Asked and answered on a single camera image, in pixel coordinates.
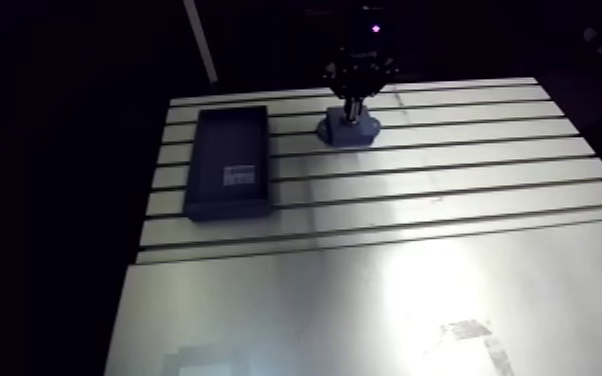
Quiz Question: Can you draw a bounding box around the dark blue-grey tray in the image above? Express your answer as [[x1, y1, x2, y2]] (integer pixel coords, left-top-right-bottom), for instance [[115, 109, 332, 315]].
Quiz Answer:
[[182, 104, 274, 222]]

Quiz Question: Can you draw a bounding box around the pale post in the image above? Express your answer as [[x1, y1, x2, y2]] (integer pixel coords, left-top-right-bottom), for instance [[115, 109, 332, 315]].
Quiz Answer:
[[182, 0, 220, 88]]

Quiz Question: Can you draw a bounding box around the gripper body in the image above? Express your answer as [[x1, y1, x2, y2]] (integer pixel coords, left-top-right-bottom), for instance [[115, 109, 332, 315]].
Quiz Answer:
[[322, 44, 401, 102]]

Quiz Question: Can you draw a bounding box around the dark blue-grey housing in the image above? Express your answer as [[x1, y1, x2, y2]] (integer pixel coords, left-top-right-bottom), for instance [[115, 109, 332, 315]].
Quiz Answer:
[[314, 105, 383, 149]]

